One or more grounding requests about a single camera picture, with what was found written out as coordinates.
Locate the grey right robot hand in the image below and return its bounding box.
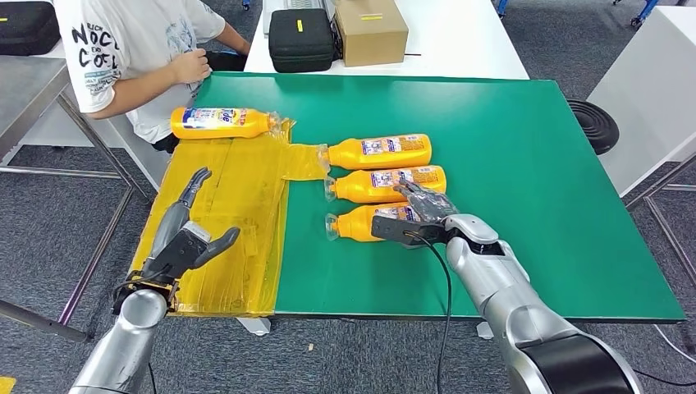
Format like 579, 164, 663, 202
392, 179, 460, 224

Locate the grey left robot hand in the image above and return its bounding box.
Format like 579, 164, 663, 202
146, 167, 241, 272

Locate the orange detergent bottle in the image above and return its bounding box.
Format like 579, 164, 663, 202
324, 201, 423, 243
170, 106, 281, 141
318, 133, 433, 172
324, 165, 448, 204

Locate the yellow taped cardboard sheet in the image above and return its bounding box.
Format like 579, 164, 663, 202
130, 117, 330, 318

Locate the green work table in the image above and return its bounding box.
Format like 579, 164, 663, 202
187, 71, 686, 323

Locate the white desk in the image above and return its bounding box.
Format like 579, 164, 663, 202
0, 48, 175, 191

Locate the brown cardboard box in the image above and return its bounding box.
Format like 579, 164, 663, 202
332, 0, 410, 68

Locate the black ribbed round stool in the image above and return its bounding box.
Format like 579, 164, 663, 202
566, 98, 620, 156

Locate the person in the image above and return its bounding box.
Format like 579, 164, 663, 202
51, 0, 252, 153

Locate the steel table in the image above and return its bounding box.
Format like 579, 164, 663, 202
0, 57, 153, 344

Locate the black zip case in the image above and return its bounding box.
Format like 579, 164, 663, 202
268, 7, 335, 75
0, 1, 62, 57

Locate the white side table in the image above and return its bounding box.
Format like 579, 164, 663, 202
586, 5, 696, 198

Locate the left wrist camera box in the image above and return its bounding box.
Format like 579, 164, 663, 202
142, 220, 212, 284

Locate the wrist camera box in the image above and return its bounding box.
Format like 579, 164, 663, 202
142, 220, 212, 284
370, 214, 452, 249

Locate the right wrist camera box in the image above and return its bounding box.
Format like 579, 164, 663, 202
370, 214, 452, 249

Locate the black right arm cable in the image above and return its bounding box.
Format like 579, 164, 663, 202
405, 231, 453, 394

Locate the steel table frame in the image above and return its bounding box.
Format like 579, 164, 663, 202
624, 152, 696, 289

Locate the white floor cable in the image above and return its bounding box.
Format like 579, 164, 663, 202
652, 323, 696, 364

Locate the blue cart frame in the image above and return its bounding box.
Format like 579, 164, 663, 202
493, 0, 659, 27

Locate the black floor cable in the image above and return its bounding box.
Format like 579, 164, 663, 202
633, 367, 696, 388

